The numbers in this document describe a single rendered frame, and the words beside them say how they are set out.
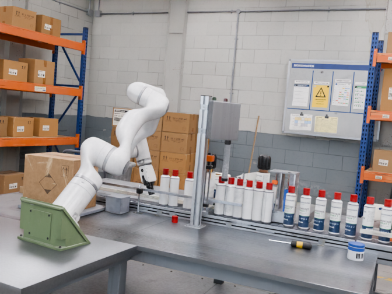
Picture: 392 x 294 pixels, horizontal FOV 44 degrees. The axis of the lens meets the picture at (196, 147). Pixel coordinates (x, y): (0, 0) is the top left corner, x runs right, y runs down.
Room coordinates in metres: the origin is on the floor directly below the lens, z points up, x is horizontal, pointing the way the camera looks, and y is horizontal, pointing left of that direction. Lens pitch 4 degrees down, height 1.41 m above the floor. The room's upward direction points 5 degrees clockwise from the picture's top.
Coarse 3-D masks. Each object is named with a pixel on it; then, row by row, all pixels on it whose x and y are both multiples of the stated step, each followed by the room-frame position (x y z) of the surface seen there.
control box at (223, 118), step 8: (208, 104) 2.43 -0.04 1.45; (216, 104) 2.41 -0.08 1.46; (224, 104) 2.43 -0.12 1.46; (232, 104) 2.46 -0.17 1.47; (240, 104) 2.48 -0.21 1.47; (208, 112) 2.43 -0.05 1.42; (216, 112) 2.41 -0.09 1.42; (224, 112) 2.43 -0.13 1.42; (232, 112) 2.46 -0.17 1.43; (208, 120) 2.42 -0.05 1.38; (216, 120) 2.41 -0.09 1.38; (224, 120) 2.44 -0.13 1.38; (232, 120) 2.46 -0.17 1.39; (208, 128) 2.42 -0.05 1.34; (216, 128) 2.41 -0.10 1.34; (224, 128) 2.44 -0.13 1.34; (232, 128) 2.46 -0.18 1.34; (208, 136) 2.41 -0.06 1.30; (216, 136) 2.42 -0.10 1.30; (224, 136) 2.44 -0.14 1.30; (232, 136) 2.47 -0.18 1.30
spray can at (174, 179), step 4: (176, 172) 2.66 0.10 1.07; (172, 176) 2.66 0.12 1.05; (176, 176) 2.66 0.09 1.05; (172, 180) 2.65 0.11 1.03; (176, 180) 2.65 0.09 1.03; (172, 184) 2.65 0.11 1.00; (176, 184) 2.65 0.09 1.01; (172, 188) 2.65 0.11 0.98; (176, 188) 2.65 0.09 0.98; (176, 192) 2.65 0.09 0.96; (172, 196) 2.65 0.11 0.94; (176, 196) 2.65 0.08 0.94; (172, 200) 2.65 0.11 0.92; (176, 200) 2.66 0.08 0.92; (168, 204) 2.67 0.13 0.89; (172, 204) 2.65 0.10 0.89; (176, 204) 2.66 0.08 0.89
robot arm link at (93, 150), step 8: (88, 144) 2.14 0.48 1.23; (96, 144) 2.15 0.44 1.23; (104, 144) 2.16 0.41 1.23; (80, 152) 2.15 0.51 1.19; (88, 152) 2.12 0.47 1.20; (96, 152) 2.14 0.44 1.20; (104, 152) 2.14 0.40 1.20; (80, 160) 2.15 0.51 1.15; (88, 160) 2.09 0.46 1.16; (96, 160) 2.14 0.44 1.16; (80, 168) 2.09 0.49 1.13; (88, 168) 2.07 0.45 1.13; (80, 176) 2.04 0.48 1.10; (88, 176) 2.04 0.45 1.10; (96, 176) 2.06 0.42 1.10; (96, 184) 2.06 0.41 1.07; (96, 192) 2.08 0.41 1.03
